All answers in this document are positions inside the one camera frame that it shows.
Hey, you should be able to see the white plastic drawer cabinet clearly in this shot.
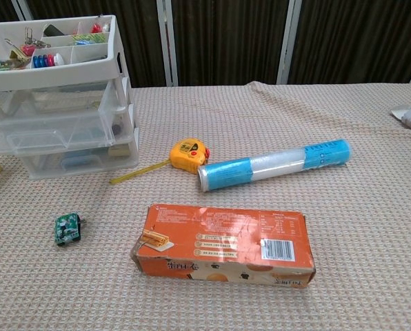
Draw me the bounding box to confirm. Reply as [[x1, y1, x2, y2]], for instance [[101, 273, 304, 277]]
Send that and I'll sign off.
[[0, 14, 140, 182]]

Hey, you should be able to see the flat blue item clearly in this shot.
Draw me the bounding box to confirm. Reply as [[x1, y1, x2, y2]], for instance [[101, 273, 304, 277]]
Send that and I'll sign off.
[[61, 154, 98, 170]]

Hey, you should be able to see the beige woven tablecloth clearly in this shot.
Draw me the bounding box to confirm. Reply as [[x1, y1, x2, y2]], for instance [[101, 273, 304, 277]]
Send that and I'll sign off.
[[0, 81, 411, 331]]

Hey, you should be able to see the dark pleated curtain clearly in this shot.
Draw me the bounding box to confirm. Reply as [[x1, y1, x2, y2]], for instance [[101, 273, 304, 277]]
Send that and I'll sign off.
[[0, 0, 411, 92]]

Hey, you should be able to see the silver wire binder clip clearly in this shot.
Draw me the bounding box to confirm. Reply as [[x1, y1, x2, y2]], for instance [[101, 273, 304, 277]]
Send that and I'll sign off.
[[22, 26, 52, 49]]

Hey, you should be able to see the pale yellow block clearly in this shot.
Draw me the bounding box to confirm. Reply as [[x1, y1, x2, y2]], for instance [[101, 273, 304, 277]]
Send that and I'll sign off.
[[108, 143, 130, 158]]

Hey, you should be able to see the yellow tape measure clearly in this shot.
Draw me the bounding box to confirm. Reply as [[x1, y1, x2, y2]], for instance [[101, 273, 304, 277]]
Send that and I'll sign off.
[[109, 137, 212, 186]]

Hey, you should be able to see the gold binder clip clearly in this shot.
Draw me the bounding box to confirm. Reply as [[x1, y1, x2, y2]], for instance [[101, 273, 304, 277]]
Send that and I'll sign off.
[[3, 38, 29, 65]]

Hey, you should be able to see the patterned binder clip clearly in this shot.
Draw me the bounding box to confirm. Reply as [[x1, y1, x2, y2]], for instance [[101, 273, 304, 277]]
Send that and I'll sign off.
[[0, 59, 29, 71]]

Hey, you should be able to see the orange snack carton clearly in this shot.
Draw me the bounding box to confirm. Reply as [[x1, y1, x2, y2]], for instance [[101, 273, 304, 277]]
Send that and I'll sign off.
[[130, 203, 317, 289]]

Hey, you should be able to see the clear drawer with wide handle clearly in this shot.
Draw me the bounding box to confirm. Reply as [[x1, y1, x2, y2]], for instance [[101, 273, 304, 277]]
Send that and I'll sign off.
[[0, 81, 117, 156]]

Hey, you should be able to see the clear drawer holding blue item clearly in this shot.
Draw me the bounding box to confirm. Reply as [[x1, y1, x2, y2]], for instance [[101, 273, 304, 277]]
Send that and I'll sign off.
[[21, 141, 139, 182]]

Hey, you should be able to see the cling film roll blue label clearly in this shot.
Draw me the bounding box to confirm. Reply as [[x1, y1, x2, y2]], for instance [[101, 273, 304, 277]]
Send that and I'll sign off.
[[196, 138, 353, 192]]

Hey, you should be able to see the green circuit board module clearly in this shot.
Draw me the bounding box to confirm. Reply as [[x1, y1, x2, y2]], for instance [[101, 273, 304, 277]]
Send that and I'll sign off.
[[53, 210, 88, 248]]

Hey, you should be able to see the small black block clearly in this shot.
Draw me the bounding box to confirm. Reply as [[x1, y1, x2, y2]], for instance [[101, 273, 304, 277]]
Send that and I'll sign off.
[[42, 23, 67, 37]]

